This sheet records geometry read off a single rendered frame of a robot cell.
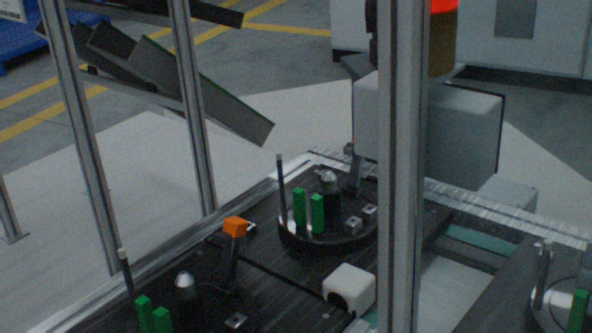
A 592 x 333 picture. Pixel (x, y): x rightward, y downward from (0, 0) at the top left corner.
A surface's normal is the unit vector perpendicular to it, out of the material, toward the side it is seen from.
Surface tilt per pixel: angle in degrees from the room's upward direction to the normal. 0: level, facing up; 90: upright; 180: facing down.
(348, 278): 0
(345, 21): 90
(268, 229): 0
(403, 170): 90
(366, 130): 90
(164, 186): 0
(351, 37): 90
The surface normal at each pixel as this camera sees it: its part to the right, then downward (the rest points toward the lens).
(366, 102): -0.63, 0.40
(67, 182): -0.07, -0.88
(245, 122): 0.65, 0.33
